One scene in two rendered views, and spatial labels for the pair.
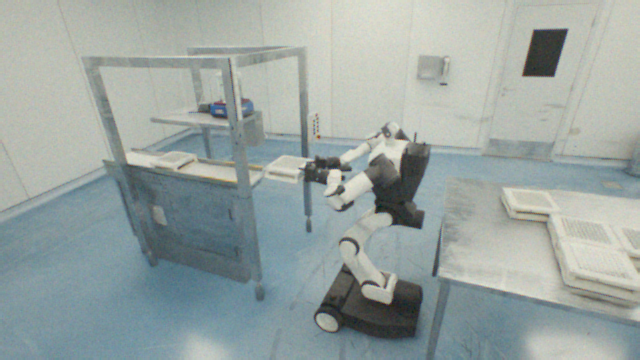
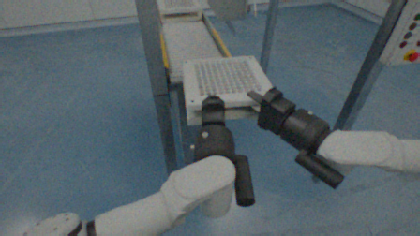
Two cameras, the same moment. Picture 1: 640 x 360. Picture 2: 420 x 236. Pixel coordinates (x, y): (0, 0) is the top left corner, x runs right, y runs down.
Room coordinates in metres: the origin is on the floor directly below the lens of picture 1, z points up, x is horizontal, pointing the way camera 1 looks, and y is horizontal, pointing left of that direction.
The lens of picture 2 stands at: (1.52, -0.31, 1.47)
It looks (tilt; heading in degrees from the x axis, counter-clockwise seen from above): 41 degrees down; 56
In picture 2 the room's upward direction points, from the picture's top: straight up
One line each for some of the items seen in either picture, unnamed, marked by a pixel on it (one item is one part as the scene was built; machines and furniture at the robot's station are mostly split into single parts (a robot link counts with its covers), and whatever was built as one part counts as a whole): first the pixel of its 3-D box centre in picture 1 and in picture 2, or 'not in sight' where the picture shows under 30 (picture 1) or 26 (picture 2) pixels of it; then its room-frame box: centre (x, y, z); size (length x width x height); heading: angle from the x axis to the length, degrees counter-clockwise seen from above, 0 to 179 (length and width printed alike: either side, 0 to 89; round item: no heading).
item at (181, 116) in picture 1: (207, 117); not in sight; (2.10, 0.72, 1.36); 0.62 x 0.38 x 0.04; 68
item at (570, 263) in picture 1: (598, 263); not in sight; (1.04, -1.18, 0.96); 0.25 x 0.24 x 0.02; 154
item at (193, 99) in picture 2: (289, 164); (224, 80); (1.92, 0.18, 1.07); 0.25 x 0.24 x 0.02; 154
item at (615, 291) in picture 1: (593, 271); not in sight; (1.04, -1.18, 0.91); 0.24 x 0.24 x 0.02; 64
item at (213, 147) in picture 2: (332, 179); (221, 178); (1.71, -0.09, 1.06); 0.11 x 0.11 x 0.11; 57
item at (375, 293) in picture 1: (380, 285); not in sight; (1.64, -0.41, 0.28); 0.21 x 0.20 x 0.13; 65
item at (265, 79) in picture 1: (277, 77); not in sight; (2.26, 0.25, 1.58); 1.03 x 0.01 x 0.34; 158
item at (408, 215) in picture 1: (399, 211); not in sight; (1.61, -0.48, 0.89); 0.28 x 0.13 x 0.18; 65
